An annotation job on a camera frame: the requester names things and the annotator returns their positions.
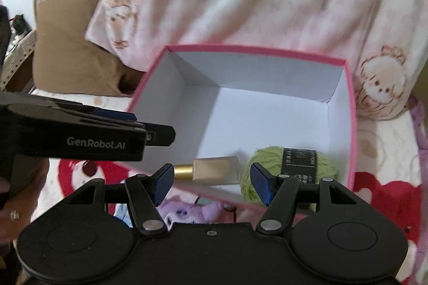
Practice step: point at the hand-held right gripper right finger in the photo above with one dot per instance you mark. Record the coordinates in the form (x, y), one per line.
(260, 185)

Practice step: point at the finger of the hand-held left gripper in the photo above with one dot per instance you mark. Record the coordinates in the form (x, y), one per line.
(160, 135)
(113, 114)

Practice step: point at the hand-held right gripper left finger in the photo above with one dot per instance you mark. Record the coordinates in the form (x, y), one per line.
(164, 184)

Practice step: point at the pink cardboard box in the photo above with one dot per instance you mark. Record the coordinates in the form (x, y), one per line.
(267, 124)

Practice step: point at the person's left hand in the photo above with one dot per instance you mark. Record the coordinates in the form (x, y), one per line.
(33, 184)

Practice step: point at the green yarn ball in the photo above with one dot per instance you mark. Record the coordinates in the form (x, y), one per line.
(257, 164)

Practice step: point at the purple plush toy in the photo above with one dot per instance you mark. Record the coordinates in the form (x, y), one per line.
(187, 209)

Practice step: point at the gold cap frosted bottle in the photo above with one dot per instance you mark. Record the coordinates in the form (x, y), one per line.
(214, 170)

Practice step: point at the brown pillow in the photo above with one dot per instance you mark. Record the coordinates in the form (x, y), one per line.
(70, 51)

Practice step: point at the white dotted cloth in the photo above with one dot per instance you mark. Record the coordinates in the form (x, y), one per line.
(16, 59)

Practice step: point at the black and white cat figure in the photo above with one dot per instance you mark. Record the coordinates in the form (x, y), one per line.
(18, 25)

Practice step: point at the red bear printed blanket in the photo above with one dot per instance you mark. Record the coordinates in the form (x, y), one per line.
(384, 151)

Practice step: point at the purple cloth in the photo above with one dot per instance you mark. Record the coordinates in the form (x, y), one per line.
(420, 124)

